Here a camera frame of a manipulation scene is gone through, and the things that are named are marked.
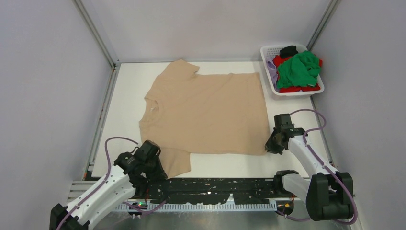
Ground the beige t shirt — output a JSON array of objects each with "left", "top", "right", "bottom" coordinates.
[{"left": 139, "top": 60, "right": 270, "bottom": 178}]

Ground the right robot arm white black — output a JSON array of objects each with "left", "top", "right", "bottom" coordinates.
[{"left": 265, "top": 114, "right": 358, "bottom": 225}]

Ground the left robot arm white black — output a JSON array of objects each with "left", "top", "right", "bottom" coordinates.
[{"left": 49, "top": 140, "right": 167, "bottom": 230}]

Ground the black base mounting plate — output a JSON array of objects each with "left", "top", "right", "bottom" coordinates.
[{"left": 132, "top": 178, "right": 293, "bottom": 205}]

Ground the white plastic laundry basket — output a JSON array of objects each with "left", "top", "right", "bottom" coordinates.
[{"left": 260, "top": 43, "right": 325, "bottom": 100}]

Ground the lavender garment in basket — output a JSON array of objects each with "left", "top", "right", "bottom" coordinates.
[{"left": 266, "top": 59, "right": 279, "bottom": 92}]

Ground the green t shirt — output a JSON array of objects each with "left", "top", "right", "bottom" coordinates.
[{"left": 276, "top": 51, "right": 322, "bottom": 90}]

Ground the red t shirt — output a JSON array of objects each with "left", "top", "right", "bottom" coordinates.
[{"left": 272, "top": 55, "right": 321, "bottom": 93}]

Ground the black garment in basket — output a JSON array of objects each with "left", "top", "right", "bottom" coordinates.
[{"left": 280, "top": 45, "right": 298, "bottom": 59}]

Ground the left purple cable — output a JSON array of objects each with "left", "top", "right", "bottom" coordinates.
[{"left": 55, "top": 136, "right": 169, "bottom": 230}]

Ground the white slotted cable duct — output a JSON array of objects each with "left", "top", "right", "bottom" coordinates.
[{"left": 79, "top": 202, "right": 278, "bottom": 213}]

